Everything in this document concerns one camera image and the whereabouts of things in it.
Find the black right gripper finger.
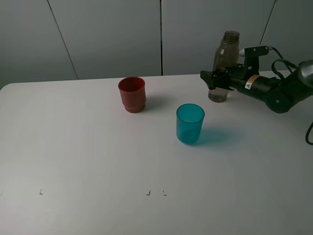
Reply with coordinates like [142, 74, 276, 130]
[231, 64, 244, 70]
[200, 70, 230, 90]

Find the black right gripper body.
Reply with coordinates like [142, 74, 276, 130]
[228, 68, 278, 97]

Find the smoky transparent water bottle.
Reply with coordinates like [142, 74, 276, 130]
[208, 31, 240, 103]

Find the teal transparent plastic cup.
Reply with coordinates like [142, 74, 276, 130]
[176, 103, 205, 144]

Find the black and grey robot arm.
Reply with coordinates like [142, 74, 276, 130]
[200, 59, 313, 114]

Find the red plastic cup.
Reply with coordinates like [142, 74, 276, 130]
[118, 77, 146, 113]

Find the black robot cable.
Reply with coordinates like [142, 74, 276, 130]
[268, 46, 313, 145]

